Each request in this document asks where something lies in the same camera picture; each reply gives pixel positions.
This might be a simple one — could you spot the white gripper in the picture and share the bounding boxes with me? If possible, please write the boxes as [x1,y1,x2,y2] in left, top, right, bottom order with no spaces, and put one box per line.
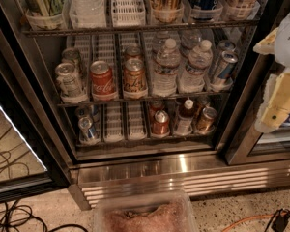
[253,13,290,133]

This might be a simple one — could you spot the clear water bottle top shelf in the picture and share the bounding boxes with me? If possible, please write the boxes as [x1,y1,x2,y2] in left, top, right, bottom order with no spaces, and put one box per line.
[69,0,106,29]

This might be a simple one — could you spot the right fridge glass door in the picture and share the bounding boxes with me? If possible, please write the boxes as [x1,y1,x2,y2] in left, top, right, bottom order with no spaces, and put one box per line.
[217,56,290,165]

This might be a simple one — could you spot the water bottle front right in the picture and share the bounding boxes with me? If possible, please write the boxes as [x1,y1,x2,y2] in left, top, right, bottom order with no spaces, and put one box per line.
[178,40,213,93]

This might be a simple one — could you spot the water bottle rear right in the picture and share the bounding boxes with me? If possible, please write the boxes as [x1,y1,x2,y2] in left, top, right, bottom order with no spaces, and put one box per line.
[180,29,202,57]

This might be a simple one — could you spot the brown glass bottle white cap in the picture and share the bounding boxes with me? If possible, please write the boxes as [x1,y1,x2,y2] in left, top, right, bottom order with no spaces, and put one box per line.
[174,99,194,135]

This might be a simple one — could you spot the water bottle front middle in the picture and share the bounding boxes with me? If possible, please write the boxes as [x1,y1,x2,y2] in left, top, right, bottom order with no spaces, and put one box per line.
[153,39,181,97]

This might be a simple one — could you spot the water bottle rear middle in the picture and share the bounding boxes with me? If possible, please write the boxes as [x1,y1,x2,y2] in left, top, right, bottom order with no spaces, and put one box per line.
[152,31,170,57]

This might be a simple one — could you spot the open fridge glass door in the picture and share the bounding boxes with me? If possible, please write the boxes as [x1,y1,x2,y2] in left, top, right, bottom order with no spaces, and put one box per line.
[0,27,70,203]

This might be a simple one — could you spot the silver blue slim can front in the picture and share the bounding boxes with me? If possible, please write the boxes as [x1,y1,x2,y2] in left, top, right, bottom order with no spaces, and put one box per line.
[211,50,238,85]

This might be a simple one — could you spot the silver blue slim can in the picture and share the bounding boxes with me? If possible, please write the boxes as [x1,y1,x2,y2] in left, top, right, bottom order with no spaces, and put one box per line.
[213,40,236,68]
[211,50,238,85]

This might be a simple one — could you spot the silver blue slim can rear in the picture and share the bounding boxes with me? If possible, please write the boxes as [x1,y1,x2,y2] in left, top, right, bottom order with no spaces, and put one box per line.
[213,40,236,68]

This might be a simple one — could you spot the copper can bottom rear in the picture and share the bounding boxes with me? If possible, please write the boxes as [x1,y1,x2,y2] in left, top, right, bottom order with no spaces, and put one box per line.
[194,96,211,119]

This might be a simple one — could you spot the copper can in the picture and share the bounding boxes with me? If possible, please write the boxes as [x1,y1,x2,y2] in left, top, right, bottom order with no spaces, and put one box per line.
[194,96,211,119]
[196,107,218,131]

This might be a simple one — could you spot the copper can bottom front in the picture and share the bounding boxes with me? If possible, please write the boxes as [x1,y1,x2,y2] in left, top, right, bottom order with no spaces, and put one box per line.
[196,107,218,131]

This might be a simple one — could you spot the red can bottom rear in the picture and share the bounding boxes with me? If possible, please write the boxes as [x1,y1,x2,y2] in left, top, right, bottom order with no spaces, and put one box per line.
[149,100,164,120]

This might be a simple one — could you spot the red can bottom front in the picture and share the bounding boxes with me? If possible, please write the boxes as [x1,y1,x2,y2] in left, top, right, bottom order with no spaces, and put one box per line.
[152,110,169,135]

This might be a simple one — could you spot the orange can front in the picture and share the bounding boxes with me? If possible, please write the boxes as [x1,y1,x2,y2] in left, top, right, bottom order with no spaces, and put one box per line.
[124,58,147,93]

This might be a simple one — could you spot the orange can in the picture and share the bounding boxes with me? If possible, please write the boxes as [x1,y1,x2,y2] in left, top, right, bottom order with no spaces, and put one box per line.
[124,45,143,61]
[124,58,147,93]

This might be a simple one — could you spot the orange can rear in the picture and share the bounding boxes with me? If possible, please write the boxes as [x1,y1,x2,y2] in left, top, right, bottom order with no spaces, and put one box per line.
[124,45,143,61]

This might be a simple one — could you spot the black plug connector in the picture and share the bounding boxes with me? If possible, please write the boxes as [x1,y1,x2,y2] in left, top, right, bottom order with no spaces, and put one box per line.
[272,209,290,232]

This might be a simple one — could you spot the white empty glide tray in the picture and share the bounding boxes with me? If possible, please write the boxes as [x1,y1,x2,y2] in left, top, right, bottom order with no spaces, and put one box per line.
[111,0,146,27]

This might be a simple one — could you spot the red coca-cola can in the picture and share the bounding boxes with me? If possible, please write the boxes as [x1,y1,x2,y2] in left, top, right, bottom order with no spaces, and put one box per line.
[90,61,115,96]

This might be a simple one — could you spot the blue can bottom front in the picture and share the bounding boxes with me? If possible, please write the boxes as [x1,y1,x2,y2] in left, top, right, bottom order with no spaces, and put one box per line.
[78,116,99,141]

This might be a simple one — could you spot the blue can bottom rear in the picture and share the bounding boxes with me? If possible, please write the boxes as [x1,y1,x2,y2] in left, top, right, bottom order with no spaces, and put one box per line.
[75,104,100,122]

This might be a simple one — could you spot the clear plastic bin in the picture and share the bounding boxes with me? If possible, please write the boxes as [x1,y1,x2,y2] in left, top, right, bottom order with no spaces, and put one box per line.
[94,190,198,232]

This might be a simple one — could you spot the silver can rear left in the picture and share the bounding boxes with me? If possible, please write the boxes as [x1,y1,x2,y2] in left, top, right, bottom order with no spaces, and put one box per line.
[62,47,83,74]

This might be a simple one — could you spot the silver can front left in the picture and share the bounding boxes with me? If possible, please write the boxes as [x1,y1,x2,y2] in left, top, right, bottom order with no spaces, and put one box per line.
[55,62,83,98]

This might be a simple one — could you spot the top wire shelf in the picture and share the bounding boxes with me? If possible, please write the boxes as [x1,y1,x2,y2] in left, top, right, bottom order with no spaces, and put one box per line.
[22,19,259,38]

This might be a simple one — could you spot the wire shelf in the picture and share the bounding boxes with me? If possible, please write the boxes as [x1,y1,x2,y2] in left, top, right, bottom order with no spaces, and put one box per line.
[22,19,259,38]
[57,90,231,107]

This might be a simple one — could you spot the middle wire shelf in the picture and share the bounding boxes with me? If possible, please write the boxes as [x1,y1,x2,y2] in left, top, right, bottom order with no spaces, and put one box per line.
[57,90,231,107]

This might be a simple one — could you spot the orange extension cord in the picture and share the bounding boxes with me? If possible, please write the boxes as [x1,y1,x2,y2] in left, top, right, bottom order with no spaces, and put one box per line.
[221,202,290,232]

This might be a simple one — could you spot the black floor cables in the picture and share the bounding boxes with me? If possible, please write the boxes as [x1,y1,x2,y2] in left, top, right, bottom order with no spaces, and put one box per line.
[0,199,90,232]

